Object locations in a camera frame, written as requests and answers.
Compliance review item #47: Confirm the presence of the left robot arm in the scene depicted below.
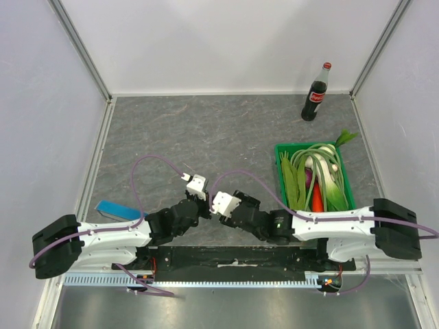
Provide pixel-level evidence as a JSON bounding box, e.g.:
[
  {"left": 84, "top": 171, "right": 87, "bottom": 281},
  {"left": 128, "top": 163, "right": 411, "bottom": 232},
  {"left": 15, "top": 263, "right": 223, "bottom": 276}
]
[{"left": 29, "top": 191, "right": 211, "bottom": 280}]

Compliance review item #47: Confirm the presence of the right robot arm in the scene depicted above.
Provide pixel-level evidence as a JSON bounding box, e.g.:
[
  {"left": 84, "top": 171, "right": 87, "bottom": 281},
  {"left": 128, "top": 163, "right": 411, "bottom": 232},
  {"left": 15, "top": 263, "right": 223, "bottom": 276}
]
[{"left": 212, "top": 192, "right": 422, "bottom": 270}]

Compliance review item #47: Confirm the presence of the blue small box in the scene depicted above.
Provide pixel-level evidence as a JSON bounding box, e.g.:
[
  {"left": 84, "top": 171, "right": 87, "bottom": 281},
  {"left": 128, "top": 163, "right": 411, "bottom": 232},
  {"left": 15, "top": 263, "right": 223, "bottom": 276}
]
[{"left": 95, "top": 200, "right": 141, "bottom": 221}]

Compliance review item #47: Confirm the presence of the purple onion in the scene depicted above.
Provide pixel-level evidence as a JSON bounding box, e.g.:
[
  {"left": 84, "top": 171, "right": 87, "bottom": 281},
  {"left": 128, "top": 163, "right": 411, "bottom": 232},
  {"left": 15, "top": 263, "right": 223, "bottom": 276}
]
[{"left": 305, "top": 168, "right": 313, "bottom": 188}]

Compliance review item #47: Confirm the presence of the orange carrot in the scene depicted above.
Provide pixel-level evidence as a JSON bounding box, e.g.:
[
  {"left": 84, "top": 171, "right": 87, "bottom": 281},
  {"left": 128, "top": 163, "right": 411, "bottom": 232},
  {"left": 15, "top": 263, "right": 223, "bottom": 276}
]
[{"left": 311, "top": 182, "right": 324, "bottom": 212}]

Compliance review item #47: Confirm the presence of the green long beans bundle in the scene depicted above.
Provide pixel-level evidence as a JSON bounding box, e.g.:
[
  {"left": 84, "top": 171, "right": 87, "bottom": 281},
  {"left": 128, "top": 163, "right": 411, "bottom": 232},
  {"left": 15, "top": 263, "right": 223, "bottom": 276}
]
[{"left": 289, "top": 143, "right": 348, "bottom": 212}]

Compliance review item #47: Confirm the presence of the cola glass bottle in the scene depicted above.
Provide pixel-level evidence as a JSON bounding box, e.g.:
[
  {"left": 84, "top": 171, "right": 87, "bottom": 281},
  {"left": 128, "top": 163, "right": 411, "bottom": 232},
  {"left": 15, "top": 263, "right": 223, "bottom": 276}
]
[{"left": 301, "top": 62, "right": 332, "bottom": 121}]

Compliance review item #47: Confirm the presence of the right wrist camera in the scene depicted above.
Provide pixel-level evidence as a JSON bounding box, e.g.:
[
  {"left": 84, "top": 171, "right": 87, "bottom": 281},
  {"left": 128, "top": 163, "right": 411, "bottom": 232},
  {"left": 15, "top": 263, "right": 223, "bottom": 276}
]
[{"left": 211, "top": 191, "right": 241, "bottom": 218}]

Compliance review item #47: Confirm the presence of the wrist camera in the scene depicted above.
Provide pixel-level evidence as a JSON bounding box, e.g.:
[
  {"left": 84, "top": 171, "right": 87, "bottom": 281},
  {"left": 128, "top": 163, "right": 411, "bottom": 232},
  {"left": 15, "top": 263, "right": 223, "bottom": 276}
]
[
  {"left": 181, "top": 173, "right": 208, "bottom": 201},
  {"left": 211, "top": 191, "right": 241, "bottom": 218}
]

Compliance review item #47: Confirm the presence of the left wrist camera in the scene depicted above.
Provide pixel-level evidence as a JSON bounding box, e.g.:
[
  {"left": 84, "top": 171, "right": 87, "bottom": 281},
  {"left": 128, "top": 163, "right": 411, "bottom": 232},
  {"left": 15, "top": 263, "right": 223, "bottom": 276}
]
[{"left": 181, "top": 173, "right": 208, "bottom": 201}]

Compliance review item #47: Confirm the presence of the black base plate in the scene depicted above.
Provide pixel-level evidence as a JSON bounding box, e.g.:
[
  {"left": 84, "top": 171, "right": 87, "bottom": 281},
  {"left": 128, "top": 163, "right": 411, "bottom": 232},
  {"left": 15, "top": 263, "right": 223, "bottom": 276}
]
[{"left": 123, "top": 246, "right": 356, "bottom": 281}]

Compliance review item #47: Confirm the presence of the grey cable duct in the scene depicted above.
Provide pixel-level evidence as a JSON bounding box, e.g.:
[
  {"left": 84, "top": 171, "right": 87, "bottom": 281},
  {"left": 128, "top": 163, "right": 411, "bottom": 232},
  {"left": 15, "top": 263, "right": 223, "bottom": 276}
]
[{"left": 62, "top": 272, "right": 321, "bottom": 289}]

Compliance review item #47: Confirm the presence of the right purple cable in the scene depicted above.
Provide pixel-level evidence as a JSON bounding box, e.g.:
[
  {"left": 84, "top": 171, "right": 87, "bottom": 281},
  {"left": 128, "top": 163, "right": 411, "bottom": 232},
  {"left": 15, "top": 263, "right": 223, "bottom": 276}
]
[{"left": 208, "top": 170, "right": 439, "bottom": 295}]

